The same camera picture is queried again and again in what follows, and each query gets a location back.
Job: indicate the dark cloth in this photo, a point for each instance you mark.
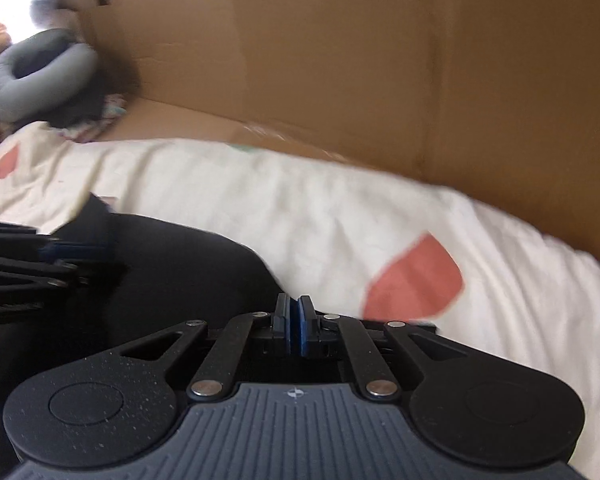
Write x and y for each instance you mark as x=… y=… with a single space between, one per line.
x=87 y=105

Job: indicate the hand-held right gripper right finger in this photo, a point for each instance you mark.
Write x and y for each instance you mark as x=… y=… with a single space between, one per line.
x=305 y=330

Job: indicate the black pants with patterned trim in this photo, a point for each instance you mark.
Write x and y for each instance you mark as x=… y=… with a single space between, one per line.
x=180 y=260

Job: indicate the brown cardboard sheet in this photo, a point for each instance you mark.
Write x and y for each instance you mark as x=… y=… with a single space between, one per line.
x=330 y=50

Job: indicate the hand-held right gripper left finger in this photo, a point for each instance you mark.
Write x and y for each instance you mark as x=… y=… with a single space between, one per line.
x=283 y=327

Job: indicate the grey neck pillow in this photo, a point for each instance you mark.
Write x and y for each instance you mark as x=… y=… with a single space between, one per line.
x=10 y=90

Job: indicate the white printed blanket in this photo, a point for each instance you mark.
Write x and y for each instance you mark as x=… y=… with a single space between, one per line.
x=330 y=220

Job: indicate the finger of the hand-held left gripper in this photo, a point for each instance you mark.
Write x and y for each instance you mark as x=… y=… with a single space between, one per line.
x=75 y=251
x=30 y=272

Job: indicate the small patterned cloth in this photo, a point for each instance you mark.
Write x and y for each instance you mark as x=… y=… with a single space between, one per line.
x=92 y=127

